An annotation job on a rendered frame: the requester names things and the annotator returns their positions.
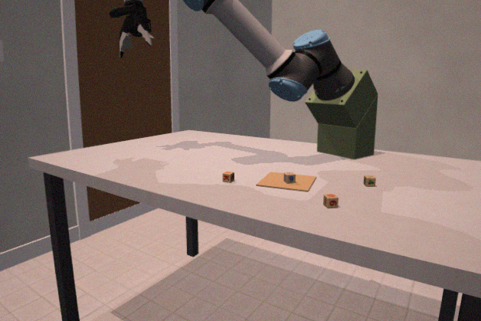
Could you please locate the tan flat mat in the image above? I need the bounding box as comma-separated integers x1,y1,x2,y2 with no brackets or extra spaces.
256,172,316,192

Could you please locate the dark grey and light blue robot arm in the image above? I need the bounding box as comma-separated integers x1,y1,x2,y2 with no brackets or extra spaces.
183,0,355,102

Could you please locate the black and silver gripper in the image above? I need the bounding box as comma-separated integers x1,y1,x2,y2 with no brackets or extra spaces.
119,0,154,58

